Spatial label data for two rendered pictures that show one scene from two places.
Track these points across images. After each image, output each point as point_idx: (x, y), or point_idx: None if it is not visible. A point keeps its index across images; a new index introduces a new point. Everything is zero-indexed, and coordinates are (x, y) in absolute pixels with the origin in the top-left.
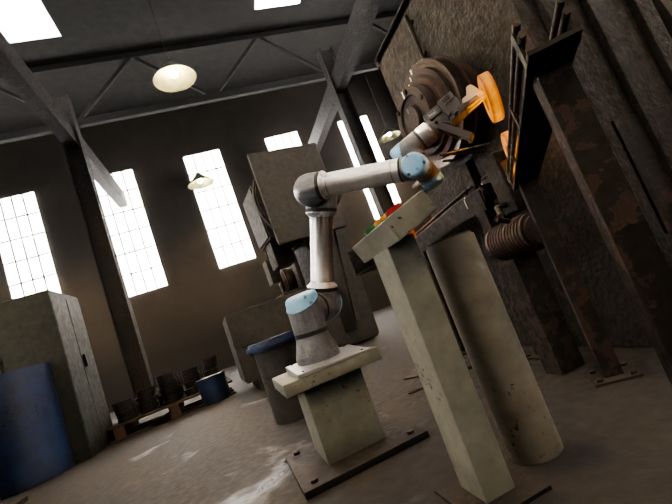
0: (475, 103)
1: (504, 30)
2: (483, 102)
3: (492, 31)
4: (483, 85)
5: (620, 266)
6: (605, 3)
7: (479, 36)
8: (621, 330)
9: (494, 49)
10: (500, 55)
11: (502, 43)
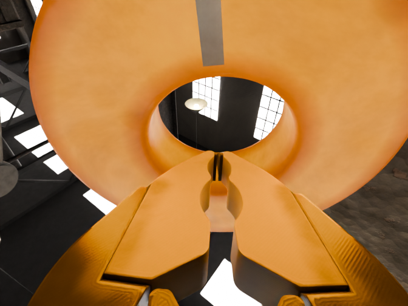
0: (194, 209)
1: (346, 206)
2: (353, 180)
3: (366, 232)
4: (70, 169)
5: None
6: None
7: (397, 263)
8: None
9: (401, 223)
10: (405, 204)
11: (373, 205)
